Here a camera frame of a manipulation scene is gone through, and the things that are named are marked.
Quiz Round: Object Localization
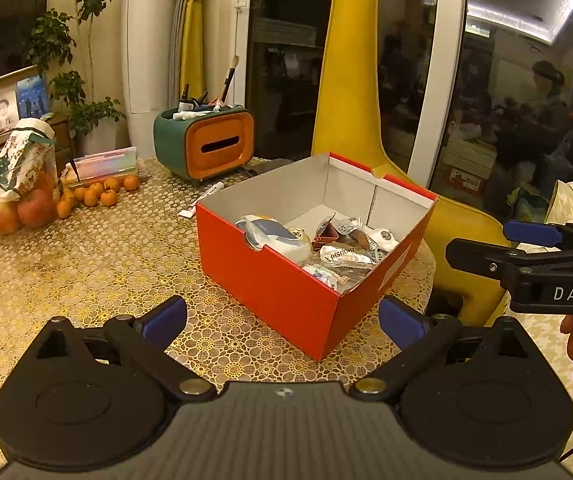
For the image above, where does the yellow curtain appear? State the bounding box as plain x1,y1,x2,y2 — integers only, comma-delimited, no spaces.
180,0,210,106

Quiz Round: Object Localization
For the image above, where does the red cardboard box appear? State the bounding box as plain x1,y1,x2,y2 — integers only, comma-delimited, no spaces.
195,152,439,363

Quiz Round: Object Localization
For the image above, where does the grey curtain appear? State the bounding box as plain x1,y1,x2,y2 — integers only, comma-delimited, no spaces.
169,0,192,111

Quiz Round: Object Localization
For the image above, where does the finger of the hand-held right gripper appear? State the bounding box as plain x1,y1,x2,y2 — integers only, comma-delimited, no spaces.
444,237,573,289
503,219,573,257

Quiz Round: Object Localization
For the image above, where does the wooden television cabinet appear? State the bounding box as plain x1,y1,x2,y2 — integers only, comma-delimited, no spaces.
0,112,74,171

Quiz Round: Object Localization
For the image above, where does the clear packet with barcode label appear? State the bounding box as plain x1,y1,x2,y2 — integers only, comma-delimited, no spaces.
303,262,347,291

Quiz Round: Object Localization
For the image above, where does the green and white printed bag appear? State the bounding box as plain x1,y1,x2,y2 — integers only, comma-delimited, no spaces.
0,117,57,203

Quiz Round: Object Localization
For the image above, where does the white tube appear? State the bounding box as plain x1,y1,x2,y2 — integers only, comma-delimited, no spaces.
177,182,224,219

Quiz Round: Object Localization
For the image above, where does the portrait sketch picture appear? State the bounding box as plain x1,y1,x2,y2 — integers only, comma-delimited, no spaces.
0,90,18,136

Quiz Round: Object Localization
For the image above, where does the yellow giraffe figure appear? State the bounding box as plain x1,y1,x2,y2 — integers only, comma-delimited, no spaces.
311,0,512,331

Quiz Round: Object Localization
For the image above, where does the white column air conditioner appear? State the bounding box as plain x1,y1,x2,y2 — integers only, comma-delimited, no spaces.
120,0,177,116

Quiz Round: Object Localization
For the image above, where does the silver foil packet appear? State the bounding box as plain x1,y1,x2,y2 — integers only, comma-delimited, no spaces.
317,242,385,271

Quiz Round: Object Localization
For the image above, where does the tall potted tree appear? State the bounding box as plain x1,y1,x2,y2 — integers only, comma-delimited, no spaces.
26,0,127,153

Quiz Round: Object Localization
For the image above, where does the pink binder clip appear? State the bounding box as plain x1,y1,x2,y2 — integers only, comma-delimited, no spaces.
315,220,340,243

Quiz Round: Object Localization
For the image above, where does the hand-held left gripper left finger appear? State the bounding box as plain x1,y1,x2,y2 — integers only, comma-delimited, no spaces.
19,295,217,404

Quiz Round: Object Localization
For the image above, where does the gold lace desktop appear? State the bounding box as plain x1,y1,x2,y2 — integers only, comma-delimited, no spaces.
0,157,437,466

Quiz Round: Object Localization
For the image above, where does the makeup brush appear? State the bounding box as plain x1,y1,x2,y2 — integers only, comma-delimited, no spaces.
218,55,240,106

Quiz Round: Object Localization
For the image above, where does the glass sliding door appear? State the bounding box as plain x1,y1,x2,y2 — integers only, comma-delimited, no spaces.
236,0,573,241

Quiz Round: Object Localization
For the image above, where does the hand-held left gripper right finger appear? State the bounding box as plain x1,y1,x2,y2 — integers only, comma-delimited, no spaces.
349,295,550,404

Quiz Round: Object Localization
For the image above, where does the white and blue pouch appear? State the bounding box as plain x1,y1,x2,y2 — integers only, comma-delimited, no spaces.
236,214,312,266

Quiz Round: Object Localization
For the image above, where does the clear plastic flat case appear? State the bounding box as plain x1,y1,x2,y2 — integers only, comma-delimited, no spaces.
61,146,138,183

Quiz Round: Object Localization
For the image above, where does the white charger with cable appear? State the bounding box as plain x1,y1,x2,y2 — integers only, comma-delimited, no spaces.
361,225,398,251

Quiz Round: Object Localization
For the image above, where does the pile of small tangerines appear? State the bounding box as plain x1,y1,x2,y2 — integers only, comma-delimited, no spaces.
56,175,140,219

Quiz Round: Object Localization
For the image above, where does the blue picture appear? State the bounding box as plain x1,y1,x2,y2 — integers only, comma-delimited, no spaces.
16,75,48,120

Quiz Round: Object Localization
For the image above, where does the red apple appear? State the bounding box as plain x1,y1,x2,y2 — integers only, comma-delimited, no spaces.
18,187,60,227
0,200,21,235

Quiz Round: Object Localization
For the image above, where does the green and orange organizer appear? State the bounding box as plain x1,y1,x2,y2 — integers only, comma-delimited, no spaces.
153,105,256,183

